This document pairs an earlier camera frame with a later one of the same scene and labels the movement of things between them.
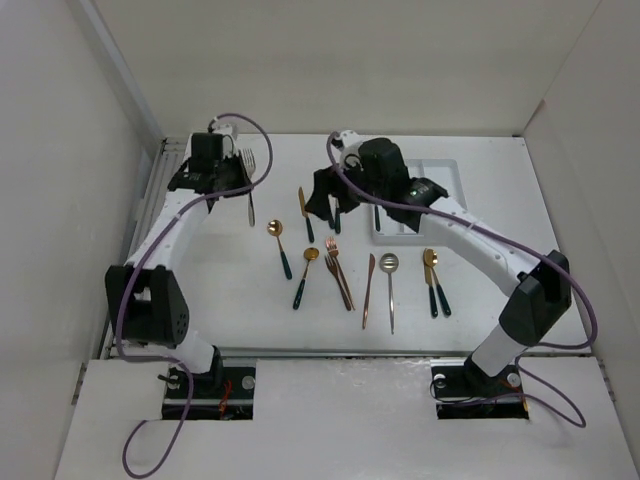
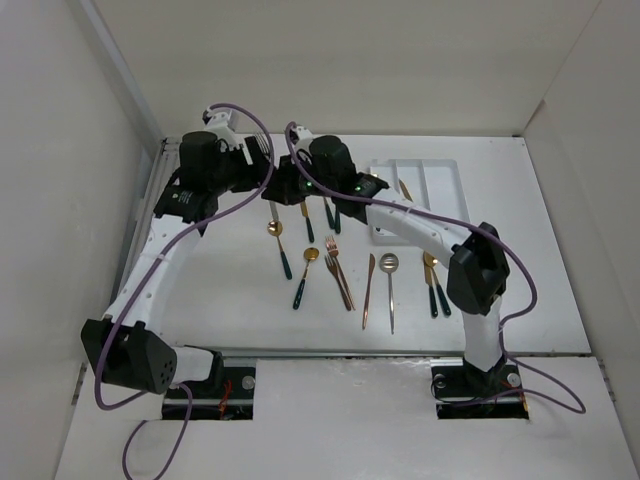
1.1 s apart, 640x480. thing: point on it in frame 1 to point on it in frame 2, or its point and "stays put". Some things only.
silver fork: [249, 160] to [266, 149]
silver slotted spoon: [389, 263] stays put
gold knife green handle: [302, 204] stays put
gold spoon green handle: [275, 227] stays put
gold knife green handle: [428, 279] stays put
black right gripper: [326, 182] to [283, 187]
